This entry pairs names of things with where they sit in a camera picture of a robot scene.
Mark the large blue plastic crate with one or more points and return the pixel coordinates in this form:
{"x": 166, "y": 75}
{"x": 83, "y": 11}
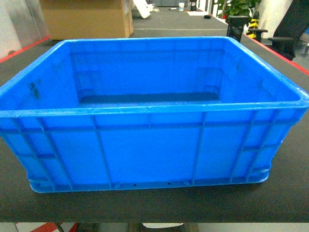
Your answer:
{"x": 146, "y": 113}

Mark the brown cardboard box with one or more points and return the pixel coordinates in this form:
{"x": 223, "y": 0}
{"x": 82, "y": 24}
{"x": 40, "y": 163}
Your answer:
{"x": 81, "y": 19}

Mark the white paper cup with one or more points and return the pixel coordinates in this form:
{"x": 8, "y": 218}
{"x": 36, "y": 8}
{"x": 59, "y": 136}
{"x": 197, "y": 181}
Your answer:
{"x": 181, "y": 6}

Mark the green potted plant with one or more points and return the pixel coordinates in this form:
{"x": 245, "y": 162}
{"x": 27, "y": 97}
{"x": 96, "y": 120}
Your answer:
{"x": 228, "y": 8}

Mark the black office chair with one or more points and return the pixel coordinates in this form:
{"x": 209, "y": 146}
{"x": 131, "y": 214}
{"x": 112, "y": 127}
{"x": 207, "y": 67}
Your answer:
{"x": 285, "y": 22}

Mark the yellow black striped post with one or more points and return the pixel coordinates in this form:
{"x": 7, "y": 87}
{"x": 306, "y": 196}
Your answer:
{"x": 254, "y": 23}

